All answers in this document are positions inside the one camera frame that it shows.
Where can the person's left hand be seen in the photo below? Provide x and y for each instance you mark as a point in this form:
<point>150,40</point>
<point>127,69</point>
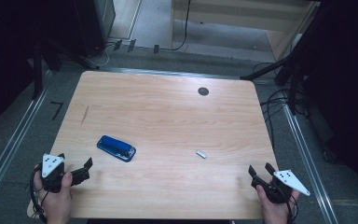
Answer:
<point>57,205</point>

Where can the person's right hand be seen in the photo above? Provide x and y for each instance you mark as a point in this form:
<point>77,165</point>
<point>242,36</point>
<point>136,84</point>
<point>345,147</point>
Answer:
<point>276,213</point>

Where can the silver staple strip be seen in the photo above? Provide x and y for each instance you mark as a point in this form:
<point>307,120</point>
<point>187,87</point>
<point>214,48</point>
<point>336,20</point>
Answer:
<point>201,154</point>

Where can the black metal stand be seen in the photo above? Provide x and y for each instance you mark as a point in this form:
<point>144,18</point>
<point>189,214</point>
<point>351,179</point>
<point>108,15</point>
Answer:
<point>38,68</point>
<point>289,67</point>

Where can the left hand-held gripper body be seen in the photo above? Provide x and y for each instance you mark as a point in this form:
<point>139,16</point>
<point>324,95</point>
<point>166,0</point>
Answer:
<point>52,174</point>

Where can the metal floor rail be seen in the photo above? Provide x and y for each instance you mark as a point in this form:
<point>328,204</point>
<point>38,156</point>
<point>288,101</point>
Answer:
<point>307,161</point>
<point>12,146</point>

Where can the blue stapler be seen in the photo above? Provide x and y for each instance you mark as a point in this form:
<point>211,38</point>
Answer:
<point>115,147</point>

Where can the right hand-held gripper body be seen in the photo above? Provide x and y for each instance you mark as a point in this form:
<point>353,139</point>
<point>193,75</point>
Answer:
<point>287,180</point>

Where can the dark round table grommet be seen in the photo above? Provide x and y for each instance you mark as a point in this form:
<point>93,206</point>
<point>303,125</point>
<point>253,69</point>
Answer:
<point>203,91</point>

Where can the dark grey cabinet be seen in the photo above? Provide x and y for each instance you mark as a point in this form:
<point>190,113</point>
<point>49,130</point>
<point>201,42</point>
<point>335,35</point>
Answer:
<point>94,25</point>

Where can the light wooden furniture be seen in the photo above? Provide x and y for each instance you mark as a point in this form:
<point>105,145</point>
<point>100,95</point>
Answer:
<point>245,18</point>

